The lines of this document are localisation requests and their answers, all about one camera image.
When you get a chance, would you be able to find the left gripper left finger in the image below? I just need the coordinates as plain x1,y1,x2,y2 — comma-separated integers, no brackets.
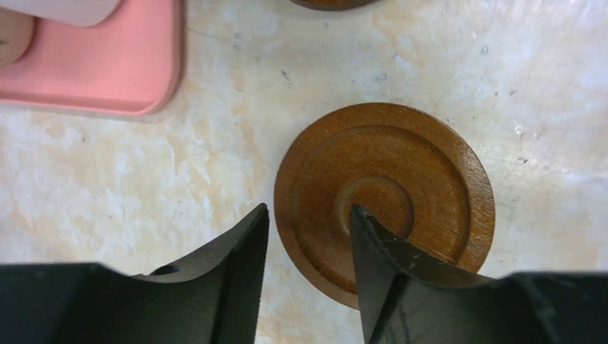
1,204,269,343

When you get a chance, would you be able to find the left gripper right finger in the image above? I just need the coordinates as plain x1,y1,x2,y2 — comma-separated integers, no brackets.
350,204,607,343

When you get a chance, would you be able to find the dark wooden coaster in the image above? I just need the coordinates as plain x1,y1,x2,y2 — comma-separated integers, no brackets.
291,0,376,11
274,102,495,308

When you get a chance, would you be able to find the pink tray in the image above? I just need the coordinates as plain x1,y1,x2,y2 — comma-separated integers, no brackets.
1,1,185,118

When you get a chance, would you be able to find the white mug front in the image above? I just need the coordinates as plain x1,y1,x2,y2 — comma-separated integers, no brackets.
1,0,122,27

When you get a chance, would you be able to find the white mug dark rim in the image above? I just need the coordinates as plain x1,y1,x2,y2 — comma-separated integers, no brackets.
1,8,36,68

